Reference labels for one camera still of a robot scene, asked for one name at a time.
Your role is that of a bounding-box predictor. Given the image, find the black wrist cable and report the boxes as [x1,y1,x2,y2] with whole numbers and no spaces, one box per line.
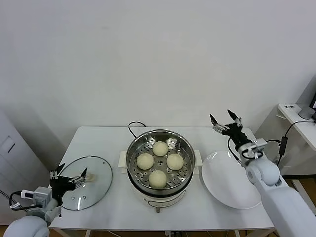
[227,137,242,165]
[9,192,25,210]

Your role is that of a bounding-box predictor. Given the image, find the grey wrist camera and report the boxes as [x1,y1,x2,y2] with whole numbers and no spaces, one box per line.
[21,187,52,207]
[240,138,267,158]

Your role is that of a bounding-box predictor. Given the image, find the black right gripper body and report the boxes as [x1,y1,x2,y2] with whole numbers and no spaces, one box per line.
[226,122,252,149]

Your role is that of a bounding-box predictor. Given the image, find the white steamed baozi bun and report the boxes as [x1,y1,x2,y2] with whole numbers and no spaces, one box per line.
[166,153,185,171]
[148,169,167,190]
[152,141,169,157]
[136,153,155,170]

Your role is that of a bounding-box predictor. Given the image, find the white side desk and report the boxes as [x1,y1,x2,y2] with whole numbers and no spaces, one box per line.
[276,103,316,215]

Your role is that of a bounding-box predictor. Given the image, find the grey cylinder device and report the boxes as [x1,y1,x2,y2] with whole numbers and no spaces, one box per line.
[298,107,313,120]

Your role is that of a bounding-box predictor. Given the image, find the white electric cooker base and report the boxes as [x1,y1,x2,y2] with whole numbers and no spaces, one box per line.
[118,149,202,213]

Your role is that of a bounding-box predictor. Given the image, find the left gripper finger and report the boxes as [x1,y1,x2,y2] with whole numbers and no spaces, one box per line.
[50,163,66,179]
[69,167,87,189]

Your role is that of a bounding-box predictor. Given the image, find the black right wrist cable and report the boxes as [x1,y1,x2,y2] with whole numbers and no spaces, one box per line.
[227,137,242,165]

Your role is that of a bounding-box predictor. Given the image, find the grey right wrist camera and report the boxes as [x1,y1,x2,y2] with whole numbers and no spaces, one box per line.
[240,138,267,158]

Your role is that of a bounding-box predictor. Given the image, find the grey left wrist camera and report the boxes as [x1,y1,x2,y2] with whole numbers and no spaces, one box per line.
[21,187,52,207]

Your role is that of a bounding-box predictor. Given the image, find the stainless steel steamer basket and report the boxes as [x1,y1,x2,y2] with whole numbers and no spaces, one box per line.
[126,129,197,195]

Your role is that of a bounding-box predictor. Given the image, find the black power adapter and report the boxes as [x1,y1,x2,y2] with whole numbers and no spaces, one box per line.
[278,136,288,156]

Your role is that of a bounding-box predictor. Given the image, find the glass lid with cream handle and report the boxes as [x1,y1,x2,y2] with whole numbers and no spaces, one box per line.
[58,155,114,211]

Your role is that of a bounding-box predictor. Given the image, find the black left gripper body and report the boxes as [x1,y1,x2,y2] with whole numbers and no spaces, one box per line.
[50,175,75,198]

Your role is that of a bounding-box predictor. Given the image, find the black adapter cable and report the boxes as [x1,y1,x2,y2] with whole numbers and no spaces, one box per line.
[264,119,316,173]

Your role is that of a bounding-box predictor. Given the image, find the black cooker power cord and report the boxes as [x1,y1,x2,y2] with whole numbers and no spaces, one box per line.
[127,120,147,139]

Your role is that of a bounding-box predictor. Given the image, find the white cabinet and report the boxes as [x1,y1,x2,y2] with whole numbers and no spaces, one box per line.
[0,108,54,227]

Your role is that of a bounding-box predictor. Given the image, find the dark computer monitor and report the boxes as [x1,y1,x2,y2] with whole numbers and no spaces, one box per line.
[296,74,316,109]

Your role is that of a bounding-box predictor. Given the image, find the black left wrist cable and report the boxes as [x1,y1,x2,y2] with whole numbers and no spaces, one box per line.
[9,192,25,210]

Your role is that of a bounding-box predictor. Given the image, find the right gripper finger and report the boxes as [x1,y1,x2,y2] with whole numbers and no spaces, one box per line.
[209,114,228,135]
[227,109,242,125]

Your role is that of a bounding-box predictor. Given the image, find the white round plate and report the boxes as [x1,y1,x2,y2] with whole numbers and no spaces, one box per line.
[201,150,263,210]

